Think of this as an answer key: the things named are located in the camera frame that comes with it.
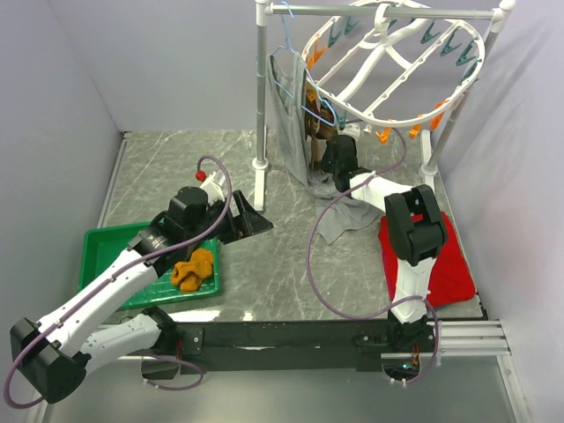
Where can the white clothes rack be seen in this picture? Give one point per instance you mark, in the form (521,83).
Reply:
(405,31)

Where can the mustard yellow sock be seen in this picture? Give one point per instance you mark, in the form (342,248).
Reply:
(198,255)
(192,275)

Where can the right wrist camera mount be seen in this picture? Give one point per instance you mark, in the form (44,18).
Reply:
(352,130)

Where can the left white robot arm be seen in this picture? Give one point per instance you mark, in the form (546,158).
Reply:
(56,353)

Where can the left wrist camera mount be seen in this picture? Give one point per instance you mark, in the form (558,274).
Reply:
(212,184)

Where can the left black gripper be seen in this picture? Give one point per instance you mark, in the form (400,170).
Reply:
(237,228)

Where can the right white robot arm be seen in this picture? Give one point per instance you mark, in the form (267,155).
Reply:
(416,230)

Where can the green plastic tray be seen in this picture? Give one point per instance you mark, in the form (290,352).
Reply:
(103,245)

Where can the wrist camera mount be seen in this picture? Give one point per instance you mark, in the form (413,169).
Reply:
(352,130)
(212,184)

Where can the white clip sock hanger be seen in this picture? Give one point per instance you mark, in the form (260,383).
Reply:
(385,72)

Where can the red folded cloth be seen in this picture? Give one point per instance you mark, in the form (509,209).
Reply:
(450,280)

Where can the grey tank top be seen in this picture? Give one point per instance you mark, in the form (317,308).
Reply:
(288,99)

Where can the black base beam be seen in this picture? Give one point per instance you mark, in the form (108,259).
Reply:
(243,346)

